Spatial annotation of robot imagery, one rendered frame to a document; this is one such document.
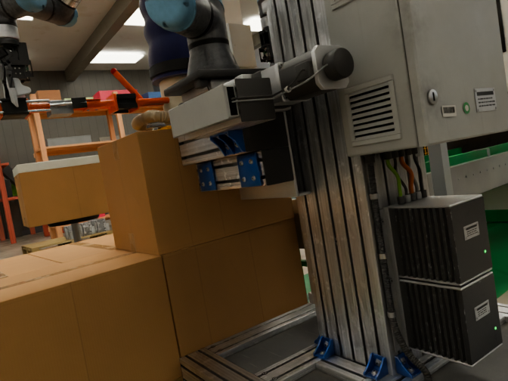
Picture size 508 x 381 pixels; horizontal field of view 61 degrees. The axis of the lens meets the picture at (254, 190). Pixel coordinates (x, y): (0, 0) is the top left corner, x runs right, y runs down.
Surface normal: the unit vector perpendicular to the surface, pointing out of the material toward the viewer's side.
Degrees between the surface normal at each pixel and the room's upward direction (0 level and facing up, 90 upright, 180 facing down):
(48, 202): 90
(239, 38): 90
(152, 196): 90
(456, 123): 89
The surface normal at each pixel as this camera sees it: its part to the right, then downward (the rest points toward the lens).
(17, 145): 0.57, -0.04
